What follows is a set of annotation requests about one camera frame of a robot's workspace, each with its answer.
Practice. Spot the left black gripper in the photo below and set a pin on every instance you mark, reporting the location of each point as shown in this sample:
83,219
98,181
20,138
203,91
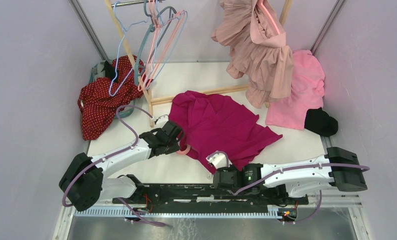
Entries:
174,147

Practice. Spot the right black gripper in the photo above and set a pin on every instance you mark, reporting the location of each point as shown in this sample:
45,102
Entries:
227,169

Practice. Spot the magenta garment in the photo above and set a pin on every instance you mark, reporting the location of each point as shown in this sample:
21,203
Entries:
215,122

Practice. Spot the dusty pink skirt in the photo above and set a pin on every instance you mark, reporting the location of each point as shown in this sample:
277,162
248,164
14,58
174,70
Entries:
256,50

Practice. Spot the pink plastic hanger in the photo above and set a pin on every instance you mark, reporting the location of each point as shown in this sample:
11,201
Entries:
270,17

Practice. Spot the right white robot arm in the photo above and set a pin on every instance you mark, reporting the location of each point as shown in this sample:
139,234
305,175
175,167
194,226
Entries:
337,168

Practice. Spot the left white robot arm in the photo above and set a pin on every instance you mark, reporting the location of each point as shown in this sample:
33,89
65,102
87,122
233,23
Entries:
88,179

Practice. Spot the light blue hanger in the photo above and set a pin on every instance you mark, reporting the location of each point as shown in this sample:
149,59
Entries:
119,56

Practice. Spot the grey teal hanger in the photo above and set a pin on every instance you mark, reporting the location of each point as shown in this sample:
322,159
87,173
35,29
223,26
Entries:
142,46

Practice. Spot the red polka dot garment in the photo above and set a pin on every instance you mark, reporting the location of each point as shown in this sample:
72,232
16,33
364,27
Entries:
97,108

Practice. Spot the teal basket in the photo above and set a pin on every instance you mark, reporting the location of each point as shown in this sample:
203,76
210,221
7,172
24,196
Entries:
125,112

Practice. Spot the black cloth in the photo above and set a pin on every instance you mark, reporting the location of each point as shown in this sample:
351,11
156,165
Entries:
320,122

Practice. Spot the pink towel garment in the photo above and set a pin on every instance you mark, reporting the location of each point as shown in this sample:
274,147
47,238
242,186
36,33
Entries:
307,92

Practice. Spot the wooden clothes rack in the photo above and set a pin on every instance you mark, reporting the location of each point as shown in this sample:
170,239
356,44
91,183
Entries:
165,100

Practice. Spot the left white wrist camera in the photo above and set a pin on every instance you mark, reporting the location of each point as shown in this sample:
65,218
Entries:
161,120

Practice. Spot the white slotted cable duct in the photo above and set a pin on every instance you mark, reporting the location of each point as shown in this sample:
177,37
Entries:
124,212

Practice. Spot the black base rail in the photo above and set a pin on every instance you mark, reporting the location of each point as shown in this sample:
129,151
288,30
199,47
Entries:
206,199

